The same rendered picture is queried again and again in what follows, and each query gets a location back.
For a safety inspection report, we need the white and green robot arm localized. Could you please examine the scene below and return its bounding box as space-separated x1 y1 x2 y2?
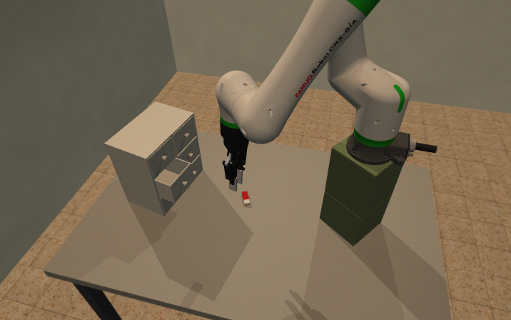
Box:
216 0 437 166

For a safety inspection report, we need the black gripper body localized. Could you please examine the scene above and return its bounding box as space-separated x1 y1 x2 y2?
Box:
223 139 249 161

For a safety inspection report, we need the small beige chest of drawers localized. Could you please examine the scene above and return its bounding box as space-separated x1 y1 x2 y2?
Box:
104 101 198 216

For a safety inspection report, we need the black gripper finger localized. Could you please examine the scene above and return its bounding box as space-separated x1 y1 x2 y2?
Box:
237 147 248 184
222 151 241 192

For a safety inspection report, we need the grey drawer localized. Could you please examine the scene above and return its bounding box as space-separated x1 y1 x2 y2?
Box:
173 116 196 154
191 155 202 179
154 158 194 203
148 137 176 178
160 198 174 214
177 136 200 163

